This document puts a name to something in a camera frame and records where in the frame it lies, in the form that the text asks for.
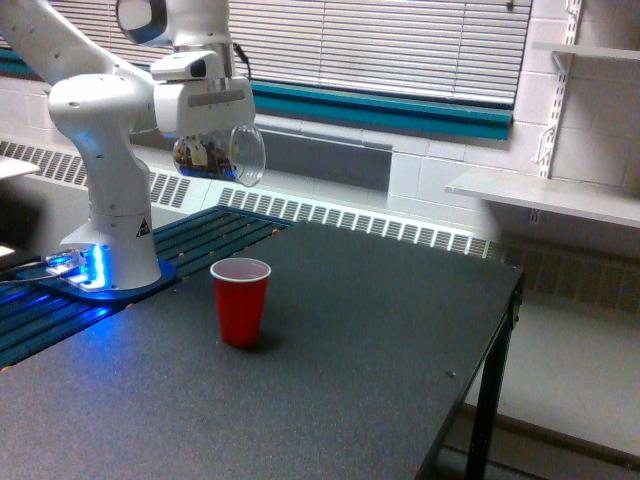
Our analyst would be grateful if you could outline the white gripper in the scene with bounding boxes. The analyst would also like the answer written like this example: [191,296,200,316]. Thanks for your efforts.
[153,76,255,136]

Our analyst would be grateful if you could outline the clear plastic cup with contents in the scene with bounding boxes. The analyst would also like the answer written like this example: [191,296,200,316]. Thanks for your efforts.
[173,124,266,187]

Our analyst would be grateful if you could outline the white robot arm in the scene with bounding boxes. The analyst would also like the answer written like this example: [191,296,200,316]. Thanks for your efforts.
[1,1,266,292]

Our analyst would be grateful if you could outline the teal window sill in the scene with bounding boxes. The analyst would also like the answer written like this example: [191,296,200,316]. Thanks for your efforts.
[32,46,511,140]

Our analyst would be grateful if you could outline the red plastic cup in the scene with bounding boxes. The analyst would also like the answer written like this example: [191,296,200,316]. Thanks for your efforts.
[210,258,271,348]

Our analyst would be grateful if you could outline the white object at left edge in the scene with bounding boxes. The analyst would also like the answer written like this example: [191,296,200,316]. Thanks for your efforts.
[0,156,40,180]

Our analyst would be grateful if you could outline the white window blinds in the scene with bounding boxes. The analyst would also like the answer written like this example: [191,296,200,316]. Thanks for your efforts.
[47,1,532,108]

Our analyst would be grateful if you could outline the white baseboard radiator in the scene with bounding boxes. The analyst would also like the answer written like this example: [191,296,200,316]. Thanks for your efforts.
[1,136,505,259]

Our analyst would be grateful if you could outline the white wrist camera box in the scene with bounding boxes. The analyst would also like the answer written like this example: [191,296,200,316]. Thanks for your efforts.
[150,50,225,82]

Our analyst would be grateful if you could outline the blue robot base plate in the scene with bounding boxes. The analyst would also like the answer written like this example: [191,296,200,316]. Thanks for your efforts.
[36,259,177,304]

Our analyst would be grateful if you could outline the black cable at base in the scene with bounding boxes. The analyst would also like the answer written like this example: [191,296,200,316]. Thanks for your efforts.
[0,254,51,286]

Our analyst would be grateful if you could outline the blue slatted mounting rail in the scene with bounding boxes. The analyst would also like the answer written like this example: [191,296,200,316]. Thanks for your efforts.
[1,207,292,368]

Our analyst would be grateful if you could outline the white shelf bracket rail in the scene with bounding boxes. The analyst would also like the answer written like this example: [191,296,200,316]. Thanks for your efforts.
[536,0,583,179]

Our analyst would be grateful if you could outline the black table leg frame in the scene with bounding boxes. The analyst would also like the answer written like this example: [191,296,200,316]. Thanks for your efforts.
[415,267,525,479]

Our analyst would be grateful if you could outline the upper white wall shelf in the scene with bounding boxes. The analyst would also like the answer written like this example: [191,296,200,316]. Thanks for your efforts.
[531,42,640,62]

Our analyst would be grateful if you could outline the white wall shelf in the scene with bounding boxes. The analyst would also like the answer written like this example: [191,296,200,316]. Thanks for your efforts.
[531,42,640,62]
[445,169,639,228]

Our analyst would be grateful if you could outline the lower white wall shelf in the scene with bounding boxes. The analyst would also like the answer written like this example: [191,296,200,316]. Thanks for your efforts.
[445,169,639,228]

